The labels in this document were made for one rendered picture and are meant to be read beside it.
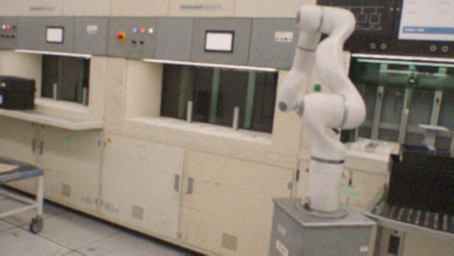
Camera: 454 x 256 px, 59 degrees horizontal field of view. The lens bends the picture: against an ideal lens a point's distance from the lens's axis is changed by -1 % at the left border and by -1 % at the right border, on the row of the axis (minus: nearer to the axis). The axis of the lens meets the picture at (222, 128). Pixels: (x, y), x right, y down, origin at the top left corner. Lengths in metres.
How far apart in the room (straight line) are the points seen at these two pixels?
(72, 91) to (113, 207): 1.36
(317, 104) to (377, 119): 1.63
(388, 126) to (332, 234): 1.70
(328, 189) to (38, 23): 2.82
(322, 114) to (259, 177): 1.05
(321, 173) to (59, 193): 2.51
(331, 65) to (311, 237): 0.61
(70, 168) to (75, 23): 1.12
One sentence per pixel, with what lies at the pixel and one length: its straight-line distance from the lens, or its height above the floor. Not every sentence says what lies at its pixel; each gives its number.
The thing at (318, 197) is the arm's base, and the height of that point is 0.82.
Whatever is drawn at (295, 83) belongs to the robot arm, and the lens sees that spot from 1.82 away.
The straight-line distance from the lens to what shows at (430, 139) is 1.85.
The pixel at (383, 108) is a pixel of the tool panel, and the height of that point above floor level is 1.10.
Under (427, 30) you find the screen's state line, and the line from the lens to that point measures 2.15.
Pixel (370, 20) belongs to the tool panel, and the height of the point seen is 1.55.
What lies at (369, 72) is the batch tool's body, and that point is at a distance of 2.66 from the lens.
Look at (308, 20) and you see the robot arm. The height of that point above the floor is 1.45.
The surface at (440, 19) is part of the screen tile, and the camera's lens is 2.15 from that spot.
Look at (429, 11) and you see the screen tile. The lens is 2.16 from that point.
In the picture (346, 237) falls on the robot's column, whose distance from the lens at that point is 1.47.
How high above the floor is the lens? 1.21
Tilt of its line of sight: 7 degrees down
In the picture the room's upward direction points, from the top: 5 degrees clockwise
